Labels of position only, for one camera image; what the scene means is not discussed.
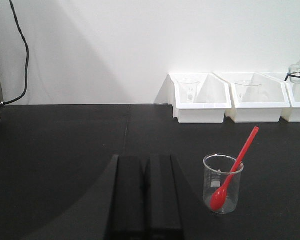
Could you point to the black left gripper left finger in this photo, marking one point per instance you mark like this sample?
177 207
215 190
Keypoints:
127 217

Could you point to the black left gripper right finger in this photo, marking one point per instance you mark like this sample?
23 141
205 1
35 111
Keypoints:
162 215

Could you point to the red plastic spoon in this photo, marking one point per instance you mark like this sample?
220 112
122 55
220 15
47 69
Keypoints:
218 199

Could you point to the glass beaker on table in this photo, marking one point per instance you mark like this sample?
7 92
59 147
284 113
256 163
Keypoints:
217 172

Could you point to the left white storage bin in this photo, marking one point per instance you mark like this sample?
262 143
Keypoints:
211 103

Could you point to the white storage bin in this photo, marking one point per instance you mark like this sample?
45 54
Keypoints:
292 113
211 103
273 98

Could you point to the middle white storage bin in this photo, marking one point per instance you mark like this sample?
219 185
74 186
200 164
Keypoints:
273 98

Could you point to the glass beaker in middle bin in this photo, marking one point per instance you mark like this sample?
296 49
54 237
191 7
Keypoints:
248 91

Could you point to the right white storage bin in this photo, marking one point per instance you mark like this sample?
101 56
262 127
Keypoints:
292 113

